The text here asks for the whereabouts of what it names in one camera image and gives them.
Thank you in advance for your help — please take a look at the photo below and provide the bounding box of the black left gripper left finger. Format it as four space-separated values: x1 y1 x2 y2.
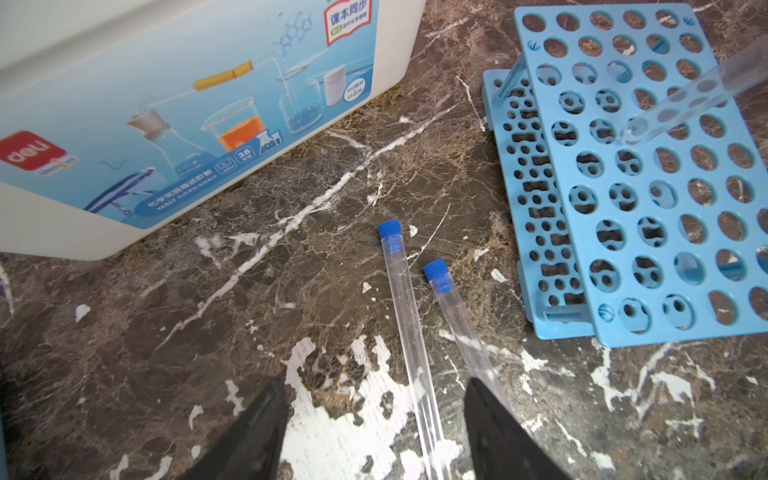
181 376 288 479

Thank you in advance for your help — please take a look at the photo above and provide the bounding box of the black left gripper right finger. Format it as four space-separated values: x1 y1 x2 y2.
464 377 568 480

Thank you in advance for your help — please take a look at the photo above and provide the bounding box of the blue-capped test tube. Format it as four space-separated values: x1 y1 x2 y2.
423 259 509 409
619 35 767 146
378 220 452 479

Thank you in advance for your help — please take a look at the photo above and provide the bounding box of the blue test tube rack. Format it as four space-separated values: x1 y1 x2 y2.
483 3 767 348

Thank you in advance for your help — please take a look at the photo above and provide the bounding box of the white plastic storage box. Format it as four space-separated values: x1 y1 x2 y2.
1 1 425 260

